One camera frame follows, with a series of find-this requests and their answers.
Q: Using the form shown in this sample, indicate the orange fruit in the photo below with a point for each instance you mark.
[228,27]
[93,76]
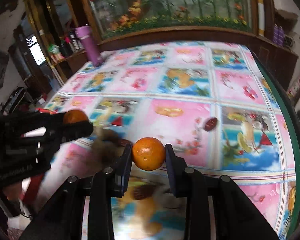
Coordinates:
[148,154]
[74,116]

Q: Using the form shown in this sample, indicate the red date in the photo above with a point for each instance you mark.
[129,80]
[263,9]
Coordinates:
[210,124]

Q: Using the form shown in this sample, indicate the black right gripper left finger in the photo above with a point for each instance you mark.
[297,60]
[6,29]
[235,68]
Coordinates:
[121,172]

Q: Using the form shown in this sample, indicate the purple thermos bottle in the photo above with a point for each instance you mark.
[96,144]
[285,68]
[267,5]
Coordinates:
[87,40]

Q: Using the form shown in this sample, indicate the flower bamboo glass panel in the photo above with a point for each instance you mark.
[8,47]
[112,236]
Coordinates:
[120,17]

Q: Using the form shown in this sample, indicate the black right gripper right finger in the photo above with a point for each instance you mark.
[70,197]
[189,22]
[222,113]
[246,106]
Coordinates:
[175,167]

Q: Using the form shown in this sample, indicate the colourful patterned tablecloth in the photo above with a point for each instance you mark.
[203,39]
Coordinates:
[167,91]

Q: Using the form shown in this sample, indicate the purple bottles on shelf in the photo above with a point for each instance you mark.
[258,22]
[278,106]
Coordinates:
[278,35]

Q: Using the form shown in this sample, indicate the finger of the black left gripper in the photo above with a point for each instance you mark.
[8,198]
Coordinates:
[69,132]
[38,119]

